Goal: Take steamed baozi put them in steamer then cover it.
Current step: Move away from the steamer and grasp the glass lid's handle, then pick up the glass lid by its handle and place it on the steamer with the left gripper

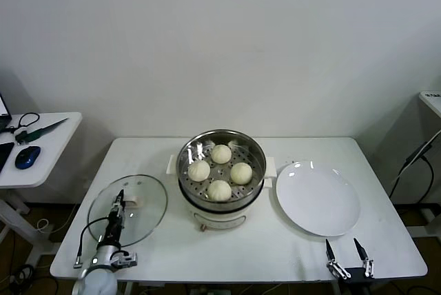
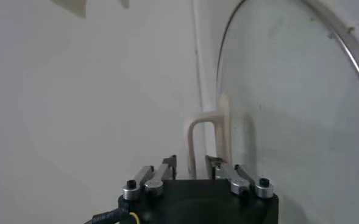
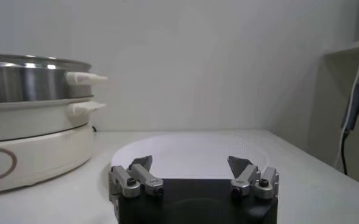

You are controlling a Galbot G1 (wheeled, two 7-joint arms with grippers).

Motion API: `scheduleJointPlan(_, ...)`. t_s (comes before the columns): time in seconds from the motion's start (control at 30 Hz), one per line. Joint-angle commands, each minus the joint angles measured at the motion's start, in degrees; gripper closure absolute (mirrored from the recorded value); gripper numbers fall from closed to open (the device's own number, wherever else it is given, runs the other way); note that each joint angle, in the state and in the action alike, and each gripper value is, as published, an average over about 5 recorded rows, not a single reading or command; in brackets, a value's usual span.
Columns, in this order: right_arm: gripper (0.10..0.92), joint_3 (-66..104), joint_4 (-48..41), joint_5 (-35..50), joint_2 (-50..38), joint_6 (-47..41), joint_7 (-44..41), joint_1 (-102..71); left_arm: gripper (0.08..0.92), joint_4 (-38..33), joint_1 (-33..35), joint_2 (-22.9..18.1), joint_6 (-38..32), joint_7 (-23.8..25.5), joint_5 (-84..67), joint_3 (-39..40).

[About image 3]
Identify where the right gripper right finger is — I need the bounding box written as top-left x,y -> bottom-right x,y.
227,155 -> 280,200

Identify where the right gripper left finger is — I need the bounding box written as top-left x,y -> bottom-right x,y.
108,155 -> 165,204

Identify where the round white plate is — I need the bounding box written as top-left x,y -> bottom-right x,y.
110,133 -> 270,181

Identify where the cable with grey adapter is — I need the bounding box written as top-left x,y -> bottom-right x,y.
334,35 -> 359,176

